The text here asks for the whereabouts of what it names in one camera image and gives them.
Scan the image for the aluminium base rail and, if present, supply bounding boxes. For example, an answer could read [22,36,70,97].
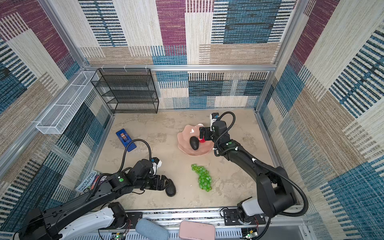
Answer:
[60,207,314,240]

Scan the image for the green grape bunch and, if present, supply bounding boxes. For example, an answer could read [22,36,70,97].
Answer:
[191,164,212,192]

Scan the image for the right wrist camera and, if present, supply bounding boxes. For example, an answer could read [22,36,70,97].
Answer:
[210,113,220,127]

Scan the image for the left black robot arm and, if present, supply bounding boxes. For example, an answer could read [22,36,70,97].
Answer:
[14,157,176,240]

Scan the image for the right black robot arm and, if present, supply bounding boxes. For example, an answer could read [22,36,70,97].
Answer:
[199,111,309,221]

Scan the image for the grey-blue foam microphone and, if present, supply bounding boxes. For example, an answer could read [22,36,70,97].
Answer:
[136,219,169,240]

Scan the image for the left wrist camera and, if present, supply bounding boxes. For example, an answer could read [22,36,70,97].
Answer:
[151,157,162,176]

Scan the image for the pink flower-shaped fruit bowl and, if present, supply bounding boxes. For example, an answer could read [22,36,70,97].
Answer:
[177,124,214,157]

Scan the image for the black wire shelf rack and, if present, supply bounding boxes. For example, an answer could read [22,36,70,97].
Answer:
[91,68,159,114]

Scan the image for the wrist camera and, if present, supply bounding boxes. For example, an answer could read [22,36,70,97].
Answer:
[210,113,220,127]
[151,157,162,176]

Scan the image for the pink rounded pad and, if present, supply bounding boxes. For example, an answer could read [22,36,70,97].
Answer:
[179,221,216,240]

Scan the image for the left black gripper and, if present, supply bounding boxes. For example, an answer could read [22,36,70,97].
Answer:
[134,175,173,192]

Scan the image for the dark avocado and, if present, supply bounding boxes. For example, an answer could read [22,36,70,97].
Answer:
[190,136,200,151]
[165,183,177,197]

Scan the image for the blue tape dispenser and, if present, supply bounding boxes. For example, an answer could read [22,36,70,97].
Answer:
[116,129,137,152]

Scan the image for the white wire mesh basket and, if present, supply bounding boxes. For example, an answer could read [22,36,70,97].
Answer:
[36,71,95,135]

